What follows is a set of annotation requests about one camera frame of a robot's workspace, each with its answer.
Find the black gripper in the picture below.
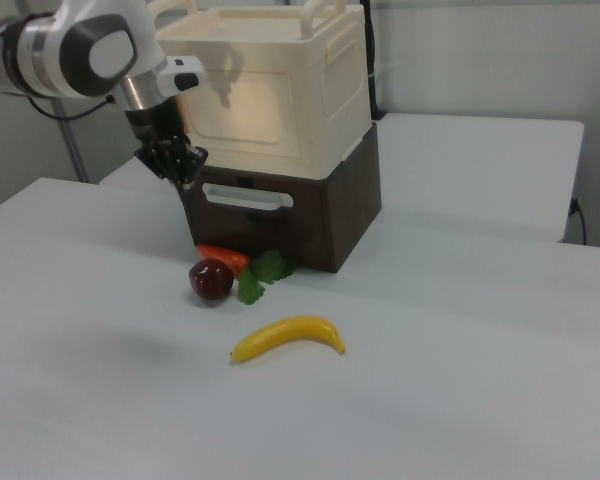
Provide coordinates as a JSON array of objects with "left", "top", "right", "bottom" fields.
[{"left": 124, "top": 96, "right": 210, "bottom": 204}]

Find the cream cabinet door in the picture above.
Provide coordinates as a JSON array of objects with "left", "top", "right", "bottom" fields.
[{"left": 176, "top": 63, "right": 317, "bottom": 175}]

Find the cream plastic cabinet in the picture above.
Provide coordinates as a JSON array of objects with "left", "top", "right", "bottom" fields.
[{"left": 147, "top": 0, "right": 374, "bottom": 182}]

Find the black pole behind cabinet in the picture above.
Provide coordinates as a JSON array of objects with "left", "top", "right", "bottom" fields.
[{"left": 363, "top": 0, "right": 382, "bottom": 122}]

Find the orange toy carrot with greens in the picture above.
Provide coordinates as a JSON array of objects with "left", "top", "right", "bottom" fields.
[{"left": 197, "top": 243, "right": 297, "bottom": 307}]

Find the red toy apple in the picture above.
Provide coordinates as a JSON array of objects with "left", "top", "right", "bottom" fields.
[{"left": 187, "top": 257, "right": 236, "bottom": 302}]

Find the dark brown drawer box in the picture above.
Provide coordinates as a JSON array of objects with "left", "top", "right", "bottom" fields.
[{"left": 181, "top": 119, "right": 384, "bottom": 275}]

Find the yellow toy banana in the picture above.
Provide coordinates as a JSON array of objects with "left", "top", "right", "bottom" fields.
[{"left": 228, "top": 314, "right": 347, "bottom": 366}]

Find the white drawer handle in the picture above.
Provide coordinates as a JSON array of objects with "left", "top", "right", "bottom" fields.
[{"left": 200, "top": 181, "right": 296, "bottom": 212}]

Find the grey metal post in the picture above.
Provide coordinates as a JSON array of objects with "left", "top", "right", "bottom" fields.
[{"left": 53, "top": 97, "right": 90, "bottom": 185}]

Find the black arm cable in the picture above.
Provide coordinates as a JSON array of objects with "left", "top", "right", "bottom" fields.
[{"left": 27, "top": 92, "right": 119, "bottom": 122}]

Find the black wall cable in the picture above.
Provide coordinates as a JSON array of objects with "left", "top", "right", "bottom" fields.
[{"left": 569, "top": 196, "right": 589, "bottom": 247}]

